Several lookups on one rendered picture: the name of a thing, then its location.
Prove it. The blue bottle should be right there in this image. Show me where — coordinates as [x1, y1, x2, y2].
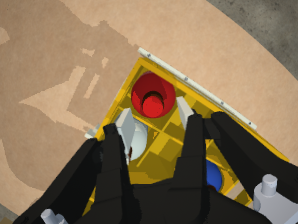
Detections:
[206, 159, 222, 192]

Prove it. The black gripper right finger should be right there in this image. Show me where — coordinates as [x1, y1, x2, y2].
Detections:
[163, 96, 298, 224]

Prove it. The yellow divided crate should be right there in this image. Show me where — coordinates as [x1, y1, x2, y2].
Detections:
[95, 57, 290, 196]
[83, 187, 96, 215]

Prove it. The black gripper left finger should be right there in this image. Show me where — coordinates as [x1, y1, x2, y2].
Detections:
[12, 108, 136, 224]

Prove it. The white bottle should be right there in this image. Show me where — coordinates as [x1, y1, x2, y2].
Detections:
[126, 117, 148, 163]

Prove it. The dark red bottle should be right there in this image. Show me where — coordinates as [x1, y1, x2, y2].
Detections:
[131, 71, 176, 118]

